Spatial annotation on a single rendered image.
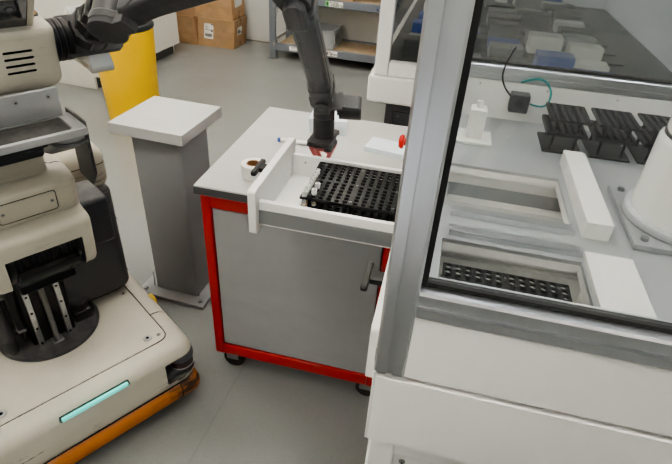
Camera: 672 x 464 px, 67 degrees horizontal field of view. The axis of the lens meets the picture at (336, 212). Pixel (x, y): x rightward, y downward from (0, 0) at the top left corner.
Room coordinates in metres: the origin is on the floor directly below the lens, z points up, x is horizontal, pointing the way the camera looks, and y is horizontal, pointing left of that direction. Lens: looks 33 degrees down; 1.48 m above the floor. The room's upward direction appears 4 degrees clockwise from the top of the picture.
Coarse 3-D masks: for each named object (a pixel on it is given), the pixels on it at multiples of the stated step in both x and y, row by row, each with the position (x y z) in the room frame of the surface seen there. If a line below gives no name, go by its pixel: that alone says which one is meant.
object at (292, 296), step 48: (240, 144) 1.48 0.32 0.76; (240, 192) 1.18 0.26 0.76; (240, 240) 1.20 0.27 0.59; (288, 240) 1.17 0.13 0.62; (336, 240) 1.14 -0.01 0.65; (240, 288) 1.20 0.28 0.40; (288, 288) 1.17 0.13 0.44; (336, 288) 1.14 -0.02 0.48; (240, 336) 1.20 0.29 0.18; (288, 336) 1.17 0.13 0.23; (336, 336) 1.14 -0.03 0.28
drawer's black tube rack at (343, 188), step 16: (320, 176) 1.05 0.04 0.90; (336, 176) 1.05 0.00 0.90; (352, 176) 1.06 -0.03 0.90; (368, 176) 1.07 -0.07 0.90; (384, 176) 1.07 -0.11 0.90; (400, 176) 1.07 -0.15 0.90; (320, 192) 0.97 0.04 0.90; (336, 192) 0.98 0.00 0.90; (352, 192) 0.98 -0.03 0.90; (368, 192) 0.99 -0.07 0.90; (384, 192) 1.00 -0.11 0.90; (320, 208) 0.95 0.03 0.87; (336, 208) 0.96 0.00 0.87; (352, 208) 0.96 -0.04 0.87; (368, 208) 0.92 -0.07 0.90; (384, 208) 0.92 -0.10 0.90
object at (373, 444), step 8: (368, 440) 0.46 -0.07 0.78; (376, 440) 0.45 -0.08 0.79; (368, 448) 0.46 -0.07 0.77; (376, 448) 0.45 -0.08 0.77; (384, 448) 0.45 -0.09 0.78; (392, 448) 0.45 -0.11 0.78; (400, 448) 0.45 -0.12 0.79; (408, 448) 0.44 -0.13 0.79; (368, 456) 0.45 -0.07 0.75; (376, 456) 0.45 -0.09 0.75; (384, 456) 0.45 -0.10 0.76; (392, 456) 0.45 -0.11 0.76; (400, 456) 0.45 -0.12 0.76; (408, 456) 0.44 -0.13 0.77; (416, 456) 0.44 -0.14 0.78; (424, 456) 0.44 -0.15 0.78; (432, 456) 0.44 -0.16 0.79; (440, 456) 0.43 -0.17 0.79
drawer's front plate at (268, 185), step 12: (288, 144) 1.15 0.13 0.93; (276, 156) 1.08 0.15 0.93; (288, 156) 1.13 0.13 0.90; (276, 168) 1.05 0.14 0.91; (288, 168) 1.14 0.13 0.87; (264, 180) 0.97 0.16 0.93; (276, 180) 1.04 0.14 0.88; (252, 192) 0.91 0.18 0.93; (264, 192) 0.97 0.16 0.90; (276, 192) 1.04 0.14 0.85; (252, 204) 0.91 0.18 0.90; (252, 216) 0.91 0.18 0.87; (252, 228) 0.91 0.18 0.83
